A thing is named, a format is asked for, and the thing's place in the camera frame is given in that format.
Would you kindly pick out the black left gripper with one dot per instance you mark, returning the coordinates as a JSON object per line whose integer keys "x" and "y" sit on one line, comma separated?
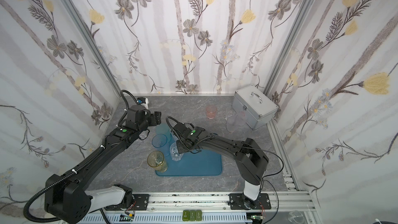
{"x": 155, "y": 117}

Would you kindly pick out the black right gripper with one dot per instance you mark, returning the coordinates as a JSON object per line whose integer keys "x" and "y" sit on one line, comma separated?
{"x": 180, "y": 146}

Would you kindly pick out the clear faceted glass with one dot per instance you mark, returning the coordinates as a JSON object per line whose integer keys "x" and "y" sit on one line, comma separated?
{"x": 175, "y": 155}
{"x": 235, "y": 121}

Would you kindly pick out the blue transparent tall cup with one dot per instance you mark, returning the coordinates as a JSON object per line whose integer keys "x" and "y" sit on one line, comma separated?
{"x": 161, "y": 143}

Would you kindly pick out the yellow transparent cup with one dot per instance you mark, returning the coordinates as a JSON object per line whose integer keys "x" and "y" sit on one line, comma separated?
{"x": 157, "y": 161}

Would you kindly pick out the teal transparent cup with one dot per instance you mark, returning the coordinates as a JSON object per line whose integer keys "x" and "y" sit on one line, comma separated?
{"x": 165, "y": 130}

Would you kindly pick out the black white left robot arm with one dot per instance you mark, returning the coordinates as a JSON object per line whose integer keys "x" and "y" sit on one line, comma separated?
{"x": 68, "y": 198}

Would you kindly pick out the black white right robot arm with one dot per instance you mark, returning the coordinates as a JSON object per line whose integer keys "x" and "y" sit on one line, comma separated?
{"x": 250, "y": 159}

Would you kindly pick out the teal plastic tray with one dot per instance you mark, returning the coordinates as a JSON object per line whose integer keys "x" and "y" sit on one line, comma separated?
{"x": 205, "y": 163}

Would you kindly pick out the pink transparent cup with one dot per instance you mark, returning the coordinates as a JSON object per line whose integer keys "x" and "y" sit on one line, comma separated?
{"x": 211, "y": 111}

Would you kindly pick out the green button box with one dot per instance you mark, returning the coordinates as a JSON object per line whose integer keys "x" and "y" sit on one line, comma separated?
{"x": 192, "y": 216}

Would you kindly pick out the silver aluminium case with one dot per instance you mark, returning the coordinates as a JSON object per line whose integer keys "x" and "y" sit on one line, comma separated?
{"x": 258, "y": 108}

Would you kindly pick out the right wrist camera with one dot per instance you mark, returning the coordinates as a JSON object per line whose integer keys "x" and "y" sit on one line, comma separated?
{"x": 183, "y": 129}

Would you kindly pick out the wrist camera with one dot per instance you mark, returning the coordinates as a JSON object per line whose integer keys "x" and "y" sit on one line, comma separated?
{"x": 183, "y": 129}
{"x": 143, "y": 101}

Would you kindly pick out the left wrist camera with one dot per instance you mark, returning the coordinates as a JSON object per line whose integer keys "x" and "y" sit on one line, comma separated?
{"x": 143, "y": 101}

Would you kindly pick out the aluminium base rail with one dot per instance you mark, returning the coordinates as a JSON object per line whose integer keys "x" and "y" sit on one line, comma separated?
{"x": 269, "y": 201}

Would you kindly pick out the white perforated cable duct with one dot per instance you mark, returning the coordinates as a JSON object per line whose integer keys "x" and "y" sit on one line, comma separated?
{"x": 176, "y": 218}

